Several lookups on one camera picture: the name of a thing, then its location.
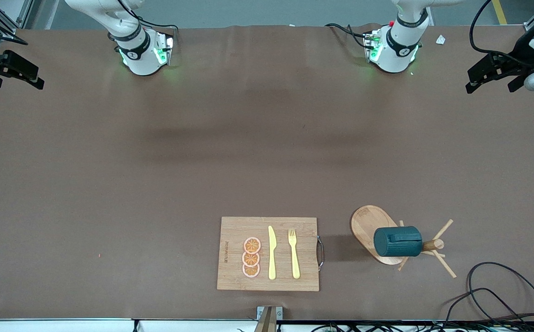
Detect dark green cup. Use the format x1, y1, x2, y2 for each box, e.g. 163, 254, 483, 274
373, 225, 423, 258

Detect wooden mug tree stand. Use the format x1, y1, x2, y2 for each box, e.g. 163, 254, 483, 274
350, 205, 458, 279

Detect brown table cover sheet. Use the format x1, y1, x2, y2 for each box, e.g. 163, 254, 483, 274
0, 23, 534, 321

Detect bamboo cutting board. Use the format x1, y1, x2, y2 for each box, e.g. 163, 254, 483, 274
216, 216, 325, 292

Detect yellow plastic fork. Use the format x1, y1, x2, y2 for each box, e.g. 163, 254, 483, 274
288, 228, 301, 280

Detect yellow plastic knife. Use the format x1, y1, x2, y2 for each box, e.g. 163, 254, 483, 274
268, 225, 278, 281

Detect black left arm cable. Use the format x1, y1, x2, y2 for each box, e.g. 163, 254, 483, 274
469, 0, 534, 64

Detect black base cable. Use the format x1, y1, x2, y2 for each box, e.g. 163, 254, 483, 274
324, 22, 370, 50
117, 0, 179, 34

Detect black floor cable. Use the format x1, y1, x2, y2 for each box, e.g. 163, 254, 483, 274
467, 261, 534, 329
441, 288, 528, 329

